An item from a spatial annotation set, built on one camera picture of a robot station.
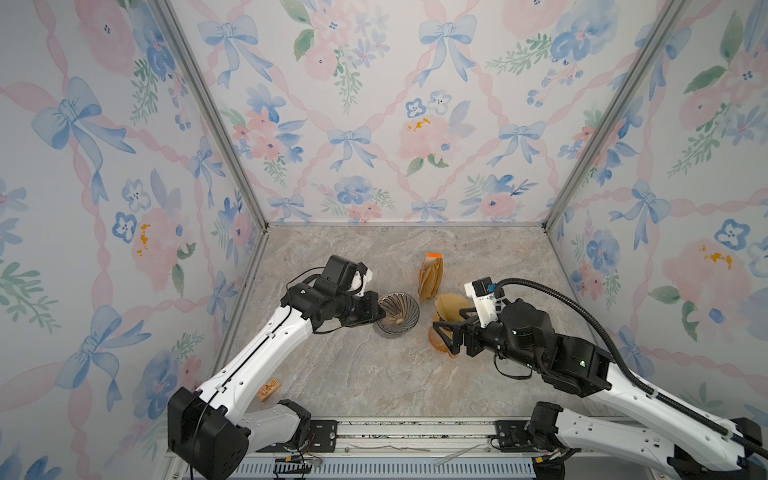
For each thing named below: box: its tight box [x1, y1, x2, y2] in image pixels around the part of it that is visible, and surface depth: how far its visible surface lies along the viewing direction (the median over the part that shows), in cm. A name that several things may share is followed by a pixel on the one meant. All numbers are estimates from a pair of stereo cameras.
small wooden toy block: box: [258, 378, 281, 401], surface depth 81 cm
